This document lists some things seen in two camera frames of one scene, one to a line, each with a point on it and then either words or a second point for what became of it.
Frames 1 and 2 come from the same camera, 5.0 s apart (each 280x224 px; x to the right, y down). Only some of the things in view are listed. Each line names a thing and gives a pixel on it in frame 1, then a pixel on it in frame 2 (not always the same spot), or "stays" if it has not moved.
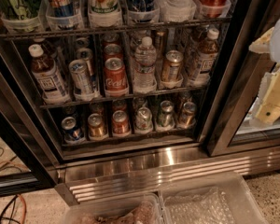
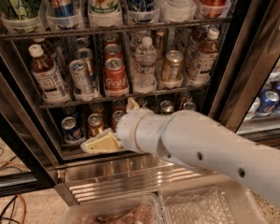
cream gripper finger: (273, 96) → (106, 141)
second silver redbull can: (86, 53) stays
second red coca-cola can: (113, 50) stays
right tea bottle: (208, 51) stays
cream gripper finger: (261, 45) → (132, 105)
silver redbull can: (83, 85) stays
